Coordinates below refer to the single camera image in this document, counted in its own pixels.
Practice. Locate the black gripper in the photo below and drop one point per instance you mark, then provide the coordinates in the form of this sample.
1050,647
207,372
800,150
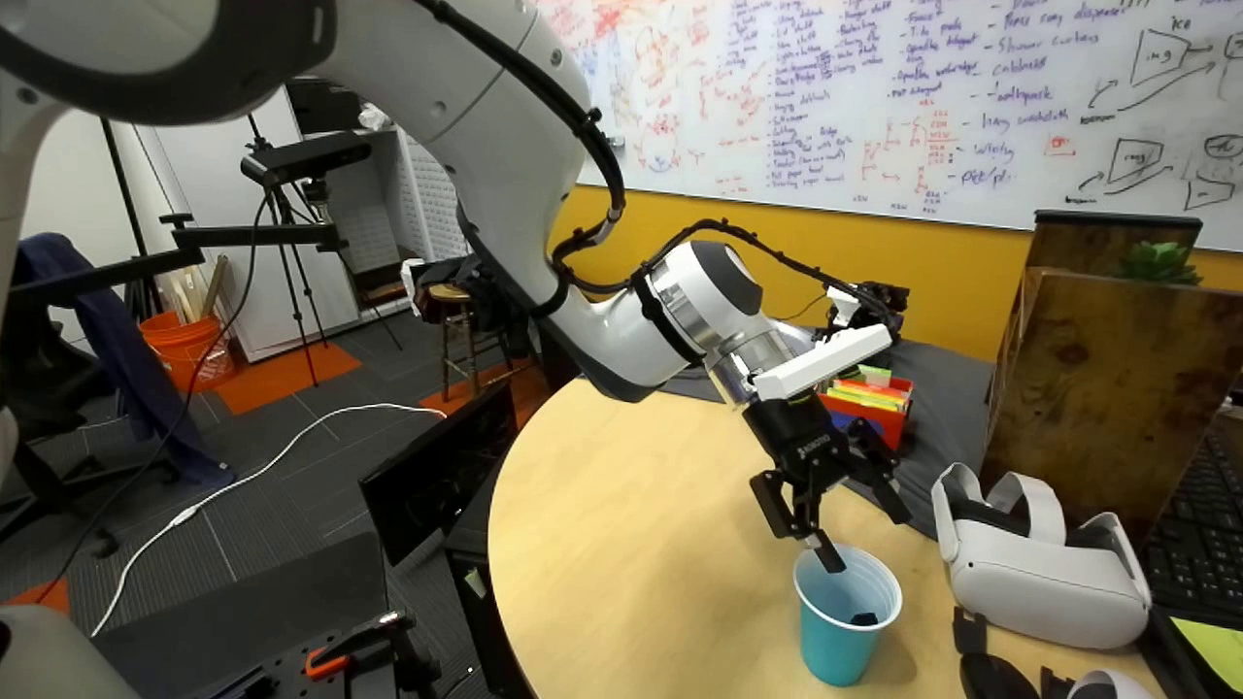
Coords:
800,441

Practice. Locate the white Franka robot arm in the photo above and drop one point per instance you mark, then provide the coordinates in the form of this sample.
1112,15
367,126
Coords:
478,117

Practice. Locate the blue plastic cup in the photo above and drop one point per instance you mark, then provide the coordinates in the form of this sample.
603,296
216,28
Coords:
839,653

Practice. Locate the red box with colourful cards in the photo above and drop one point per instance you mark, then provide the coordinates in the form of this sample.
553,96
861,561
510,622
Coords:
878,401

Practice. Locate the grey table cloth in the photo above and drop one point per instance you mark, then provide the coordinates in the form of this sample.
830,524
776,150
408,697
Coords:
954,401

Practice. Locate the black and white gripper device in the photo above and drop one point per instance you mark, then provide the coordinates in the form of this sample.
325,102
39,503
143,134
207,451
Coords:
886,300

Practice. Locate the white VR headset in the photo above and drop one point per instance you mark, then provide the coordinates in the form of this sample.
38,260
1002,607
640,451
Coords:
1050,587

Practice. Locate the black keyboard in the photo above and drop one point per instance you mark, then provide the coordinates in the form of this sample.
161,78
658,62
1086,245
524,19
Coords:
1207,531

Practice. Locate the black side panel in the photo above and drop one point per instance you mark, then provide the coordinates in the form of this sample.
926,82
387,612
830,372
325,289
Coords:
434,472

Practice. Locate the small green potted plant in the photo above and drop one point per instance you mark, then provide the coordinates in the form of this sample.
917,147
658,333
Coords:
1154,261

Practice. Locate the yellow green sticky note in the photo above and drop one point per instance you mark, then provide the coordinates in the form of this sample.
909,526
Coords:
1217,647

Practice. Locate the orange floor mat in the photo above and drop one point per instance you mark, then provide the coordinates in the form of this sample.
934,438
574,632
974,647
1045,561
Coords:
278,372

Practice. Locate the dark grey mounting platform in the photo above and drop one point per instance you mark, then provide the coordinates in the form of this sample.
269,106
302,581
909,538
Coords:
256,622

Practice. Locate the white cabinet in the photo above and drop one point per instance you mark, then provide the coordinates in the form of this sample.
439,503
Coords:
256,313

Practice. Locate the dark blue jacket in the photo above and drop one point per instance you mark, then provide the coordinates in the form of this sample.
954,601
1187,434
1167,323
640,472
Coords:
122,353

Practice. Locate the grey curved object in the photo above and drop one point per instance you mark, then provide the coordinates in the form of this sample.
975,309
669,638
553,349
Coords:
53,662

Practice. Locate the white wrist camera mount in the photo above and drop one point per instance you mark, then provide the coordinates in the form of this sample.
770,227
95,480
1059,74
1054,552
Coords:
821,363

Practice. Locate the wall whiteboard with writing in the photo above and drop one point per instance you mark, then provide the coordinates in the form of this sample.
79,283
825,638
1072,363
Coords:
906,90

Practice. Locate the black camera tripod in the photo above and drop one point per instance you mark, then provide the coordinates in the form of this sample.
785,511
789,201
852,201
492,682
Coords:
291,159

